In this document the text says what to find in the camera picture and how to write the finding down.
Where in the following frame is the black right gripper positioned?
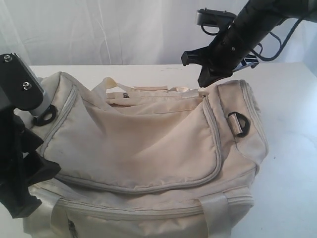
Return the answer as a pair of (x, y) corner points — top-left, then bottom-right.
(181, 21), (259, 87)

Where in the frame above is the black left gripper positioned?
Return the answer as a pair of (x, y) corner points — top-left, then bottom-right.
(0, 109), (61, 219)

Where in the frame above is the cream fabric duffel bag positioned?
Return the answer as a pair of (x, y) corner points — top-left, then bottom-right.
(18, 72), (268, 238)

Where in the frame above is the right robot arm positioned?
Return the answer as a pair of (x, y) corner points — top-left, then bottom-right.
(181, 0), (317, 88)

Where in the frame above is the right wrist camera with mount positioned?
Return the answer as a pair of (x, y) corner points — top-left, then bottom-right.
(195, 8), (237, 36)

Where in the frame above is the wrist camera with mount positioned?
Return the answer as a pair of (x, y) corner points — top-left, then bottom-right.
(0, 53), (57, 126)
(195, 8), (237, 36)

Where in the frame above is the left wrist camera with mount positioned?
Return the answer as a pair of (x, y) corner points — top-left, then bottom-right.
(0, 53), (57, 126)

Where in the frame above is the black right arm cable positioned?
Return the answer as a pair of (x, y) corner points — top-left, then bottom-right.
(252, 14), (304, 61)

